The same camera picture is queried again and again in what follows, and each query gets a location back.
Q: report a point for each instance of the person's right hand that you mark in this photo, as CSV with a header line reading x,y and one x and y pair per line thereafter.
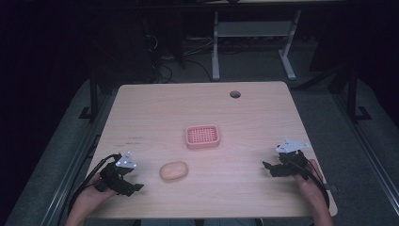
x,y
309,183

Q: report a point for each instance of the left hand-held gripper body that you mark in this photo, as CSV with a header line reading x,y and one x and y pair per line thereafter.
x,y
113,179

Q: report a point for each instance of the black metal stand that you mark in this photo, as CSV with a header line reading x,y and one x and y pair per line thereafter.
x,y
93,94
354,94

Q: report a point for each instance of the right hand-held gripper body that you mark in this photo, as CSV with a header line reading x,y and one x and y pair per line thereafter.
x,y
291,157

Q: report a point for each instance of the person's left hand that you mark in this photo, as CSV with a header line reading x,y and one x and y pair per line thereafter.
x,y
92,196

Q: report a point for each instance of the grey metal frame rail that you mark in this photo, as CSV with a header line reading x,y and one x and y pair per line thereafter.
x,y
72,169
370,147

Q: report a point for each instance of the pink soap dish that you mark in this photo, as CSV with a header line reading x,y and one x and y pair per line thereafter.
x,y
202,136

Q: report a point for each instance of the white metal desk frame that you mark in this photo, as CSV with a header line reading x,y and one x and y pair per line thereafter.
x,y
251,29

